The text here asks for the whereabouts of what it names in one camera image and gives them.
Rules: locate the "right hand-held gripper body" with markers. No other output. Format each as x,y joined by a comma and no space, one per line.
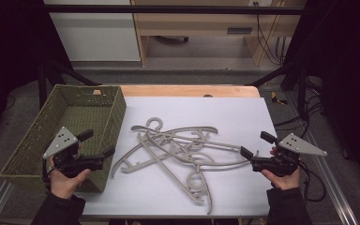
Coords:
293,145

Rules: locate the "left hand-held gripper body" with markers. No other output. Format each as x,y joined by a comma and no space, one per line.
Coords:
63,140

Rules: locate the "green woven basket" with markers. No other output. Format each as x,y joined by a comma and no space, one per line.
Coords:
75,115

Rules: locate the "person's right hand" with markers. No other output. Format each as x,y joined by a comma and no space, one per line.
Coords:
286,182

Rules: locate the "person's left hand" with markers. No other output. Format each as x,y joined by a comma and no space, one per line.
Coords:
64,186

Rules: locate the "yellow and black tool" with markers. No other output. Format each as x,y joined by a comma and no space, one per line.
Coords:
276,99

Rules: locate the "black metal stand strut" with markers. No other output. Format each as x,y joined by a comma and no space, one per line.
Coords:
59,70
281,72

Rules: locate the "white table sheet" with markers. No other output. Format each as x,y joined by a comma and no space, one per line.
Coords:
175,106

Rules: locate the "white cabinet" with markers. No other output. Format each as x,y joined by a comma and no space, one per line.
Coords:
97,37

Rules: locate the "dark curtain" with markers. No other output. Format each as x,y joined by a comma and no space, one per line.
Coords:
9,47
347,62

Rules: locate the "dark chair base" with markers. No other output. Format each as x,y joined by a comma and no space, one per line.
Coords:
172,39

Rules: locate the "light wooden desk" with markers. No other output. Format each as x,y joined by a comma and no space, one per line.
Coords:
193,23

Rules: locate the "black horizontal frame bar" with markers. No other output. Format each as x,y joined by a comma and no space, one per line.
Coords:
168,9

